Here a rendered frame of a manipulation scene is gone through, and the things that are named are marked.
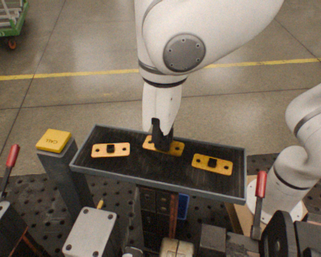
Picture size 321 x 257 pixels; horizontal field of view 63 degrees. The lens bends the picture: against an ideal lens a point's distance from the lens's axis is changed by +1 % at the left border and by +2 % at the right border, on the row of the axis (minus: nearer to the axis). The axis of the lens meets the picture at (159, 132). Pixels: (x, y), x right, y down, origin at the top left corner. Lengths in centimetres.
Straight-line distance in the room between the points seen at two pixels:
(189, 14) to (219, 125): 214
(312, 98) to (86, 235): 58
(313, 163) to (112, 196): 71
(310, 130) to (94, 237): 53
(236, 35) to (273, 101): 255
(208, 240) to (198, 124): 188
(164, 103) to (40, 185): 86
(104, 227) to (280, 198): 55
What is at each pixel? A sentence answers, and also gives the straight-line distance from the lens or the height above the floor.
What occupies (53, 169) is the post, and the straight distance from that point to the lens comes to 70.
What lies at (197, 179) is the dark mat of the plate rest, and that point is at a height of 116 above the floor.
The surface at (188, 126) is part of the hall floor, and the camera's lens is 234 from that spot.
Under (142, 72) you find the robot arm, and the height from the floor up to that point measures 139.
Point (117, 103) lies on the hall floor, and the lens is 261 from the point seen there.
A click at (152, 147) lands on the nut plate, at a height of 120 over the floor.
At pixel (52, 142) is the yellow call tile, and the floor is 116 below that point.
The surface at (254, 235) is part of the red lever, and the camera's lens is 59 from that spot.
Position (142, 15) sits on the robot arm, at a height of 148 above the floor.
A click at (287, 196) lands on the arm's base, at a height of 93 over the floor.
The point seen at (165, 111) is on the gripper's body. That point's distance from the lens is 42.
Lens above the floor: 161
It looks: 45 degrees down
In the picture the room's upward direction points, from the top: straight up
